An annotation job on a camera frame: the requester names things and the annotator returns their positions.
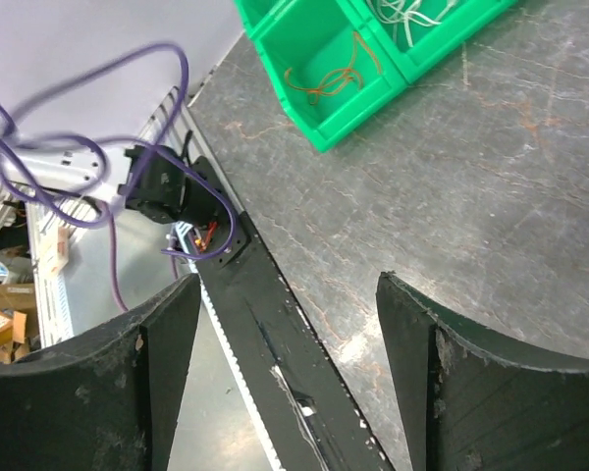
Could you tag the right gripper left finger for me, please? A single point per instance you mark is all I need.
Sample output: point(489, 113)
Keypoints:
point(107, 399)

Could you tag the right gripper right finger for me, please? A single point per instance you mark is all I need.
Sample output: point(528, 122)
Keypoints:
point(471, 398)

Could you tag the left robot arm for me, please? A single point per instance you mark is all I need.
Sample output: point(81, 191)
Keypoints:
point(158, 184)

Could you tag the green compartment bin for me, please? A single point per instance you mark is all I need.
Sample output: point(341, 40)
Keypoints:
point(333, 64)

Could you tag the slotted cable duct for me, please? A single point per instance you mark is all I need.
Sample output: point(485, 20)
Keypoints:
point(219, 427)

